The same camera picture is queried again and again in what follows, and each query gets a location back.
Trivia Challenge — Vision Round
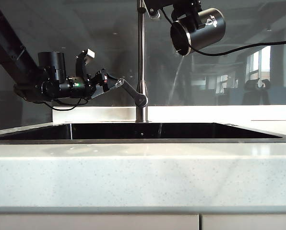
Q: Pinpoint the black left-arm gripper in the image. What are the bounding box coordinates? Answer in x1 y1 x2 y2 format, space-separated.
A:
86 69 124 100

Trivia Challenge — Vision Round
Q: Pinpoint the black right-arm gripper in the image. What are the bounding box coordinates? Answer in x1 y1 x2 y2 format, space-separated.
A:
171 0 206 29

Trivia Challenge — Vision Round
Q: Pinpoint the steel faucet lever handle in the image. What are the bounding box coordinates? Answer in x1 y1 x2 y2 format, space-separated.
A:
120 78 149 108

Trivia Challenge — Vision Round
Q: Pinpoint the black mug with steel rim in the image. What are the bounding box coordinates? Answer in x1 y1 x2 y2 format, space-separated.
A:
169 7 226 57

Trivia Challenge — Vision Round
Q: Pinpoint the steel kitchen faucet pipe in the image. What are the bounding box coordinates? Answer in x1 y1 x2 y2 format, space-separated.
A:
135 0 150 123

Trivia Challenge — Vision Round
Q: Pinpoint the clear water stream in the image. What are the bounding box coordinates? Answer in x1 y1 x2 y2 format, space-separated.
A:
167 54 185 106

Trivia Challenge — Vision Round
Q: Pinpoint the dark steel sink basin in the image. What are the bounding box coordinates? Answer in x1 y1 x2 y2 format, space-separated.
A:
0 122 283 144

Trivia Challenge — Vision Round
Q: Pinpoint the white cabinet door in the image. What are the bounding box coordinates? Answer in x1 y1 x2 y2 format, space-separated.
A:
200 214 286 230

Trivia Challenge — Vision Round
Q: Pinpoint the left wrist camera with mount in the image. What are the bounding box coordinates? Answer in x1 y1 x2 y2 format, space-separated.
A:
75 48 96 79

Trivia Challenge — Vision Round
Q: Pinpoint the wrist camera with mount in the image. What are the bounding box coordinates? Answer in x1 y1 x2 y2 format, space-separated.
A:
143 0 172 19
75 48 96 79

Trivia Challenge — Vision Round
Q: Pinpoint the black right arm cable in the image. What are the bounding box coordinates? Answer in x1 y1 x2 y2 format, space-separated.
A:
161 8 286 58

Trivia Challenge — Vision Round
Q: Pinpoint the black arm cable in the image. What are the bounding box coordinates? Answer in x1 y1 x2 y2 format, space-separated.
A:
43 97 90 112
161 8 286 58

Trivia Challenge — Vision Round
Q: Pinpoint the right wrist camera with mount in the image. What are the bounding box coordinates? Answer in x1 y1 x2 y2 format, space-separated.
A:
143 0 172 19

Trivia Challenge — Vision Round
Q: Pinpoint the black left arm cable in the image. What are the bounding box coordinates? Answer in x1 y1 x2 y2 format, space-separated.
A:
43 97 90 112

